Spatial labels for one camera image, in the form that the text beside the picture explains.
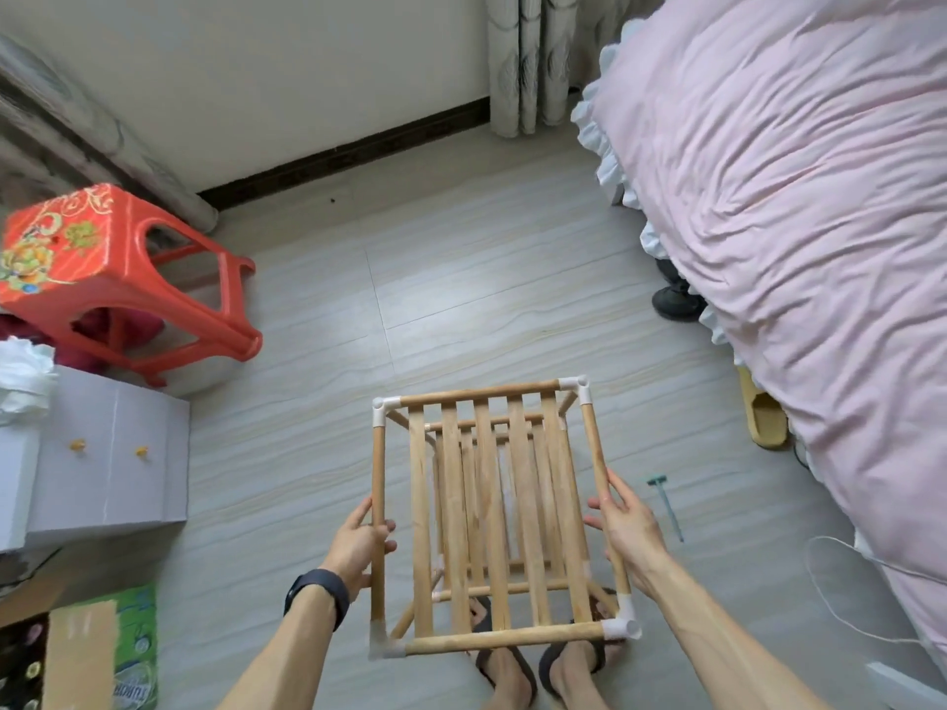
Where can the beige patterned curtain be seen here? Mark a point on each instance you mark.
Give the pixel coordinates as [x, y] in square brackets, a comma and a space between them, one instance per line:
[529, 59]

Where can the dark baseboard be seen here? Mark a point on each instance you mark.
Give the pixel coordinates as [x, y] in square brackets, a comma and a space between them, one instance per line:
[348, 151]

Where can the black wristband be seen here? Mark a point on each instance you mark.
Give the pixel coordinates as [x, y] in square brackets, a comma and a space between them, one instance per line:
[319, 584]

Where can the person's foot in sandal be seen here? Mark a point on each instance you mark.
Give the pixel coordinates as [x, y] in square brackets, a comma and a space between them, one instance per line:
[573, 676]
[510, 676]

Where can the white ruffled bed skirt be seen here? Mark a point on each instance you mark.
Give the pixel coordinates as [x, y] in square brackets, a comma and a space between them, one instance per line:
[603, 151]

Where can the black shoe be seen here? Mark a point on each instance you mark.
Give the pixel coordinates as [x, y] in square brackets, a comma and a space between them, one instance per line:
[677, 299]

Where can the person's left foot in sandal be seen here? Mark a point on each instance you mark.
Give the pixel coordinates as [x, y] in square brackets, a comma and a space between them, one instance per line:
[510, 676]

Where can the white plastic bag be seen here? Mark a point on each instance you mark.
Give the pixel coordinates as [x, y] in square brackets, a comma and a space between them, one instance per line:
[22, 380]

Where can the red plastic stool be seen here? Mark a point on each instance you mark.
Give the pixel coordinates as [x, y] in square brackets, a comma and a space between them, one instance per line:
[81, 243]

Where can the grey patterned curtain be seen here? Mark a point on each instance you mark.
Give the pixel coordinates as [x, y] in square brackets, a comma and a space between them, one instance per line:
[89, 132]

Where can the brown cardboard box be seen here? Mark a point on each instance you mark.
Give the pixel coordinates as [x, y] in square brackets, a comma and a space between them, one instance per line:
[70, 658]

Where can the small green hammer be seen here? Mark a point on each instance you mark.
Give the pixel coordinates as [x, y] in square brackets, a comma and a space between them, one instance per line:
[668, 506]

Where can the yellow slipper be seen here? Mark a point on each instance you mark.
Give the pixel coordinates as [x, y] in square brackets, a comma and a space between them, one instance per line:
[766, 421]

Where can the person's right foot in sandal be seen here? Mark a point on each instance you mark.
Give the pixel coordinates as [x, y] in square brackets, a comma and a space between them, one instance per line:
[573, 676]

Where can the dark red cloth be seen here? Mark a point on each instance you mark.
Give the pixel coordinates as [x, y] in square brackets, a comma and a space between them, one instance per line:
[96, 336]

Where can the person's left hand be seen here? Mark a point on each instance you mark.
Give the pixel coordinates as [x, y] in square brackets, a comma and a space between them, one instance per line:
[348, 547]

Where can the person's left forearm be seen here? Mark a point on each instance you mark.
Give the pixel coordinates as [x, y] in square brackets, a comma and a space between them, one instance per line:
[285, 658]

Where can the white board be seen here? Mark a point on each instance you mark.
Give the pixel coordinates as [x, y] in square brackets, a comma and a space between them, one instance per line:
[906, 687]

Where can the person's right hand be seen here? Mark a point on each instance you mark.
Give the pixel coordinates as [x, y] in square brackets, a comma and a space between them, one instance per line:
[636, 536]

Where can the pink duvet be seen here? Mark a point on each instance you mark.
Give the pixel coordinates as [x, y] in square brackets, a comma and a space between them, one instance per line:
[799, 214]

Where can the white drawer cabinet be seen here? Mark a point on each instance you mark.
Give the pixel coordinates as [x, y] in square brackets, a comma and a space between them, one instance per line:
[111, 465]

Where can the wooden slatted rack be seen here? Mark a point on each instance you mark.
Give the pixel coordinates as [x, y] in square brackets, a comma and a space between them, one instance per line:
[492, 510]

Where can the person's left thumb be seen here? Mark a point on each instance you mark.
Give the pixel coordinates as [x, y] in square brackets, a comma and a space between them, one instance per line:
[359, 514]

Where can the person's right forearm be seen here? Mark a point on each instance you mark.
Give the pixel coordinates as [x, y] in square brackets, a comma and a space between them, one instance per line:
[725, 650]

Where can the person's right thumb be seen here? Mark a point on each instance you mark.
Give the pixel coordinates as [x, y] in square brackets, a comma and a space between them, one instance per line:
[620, 491]

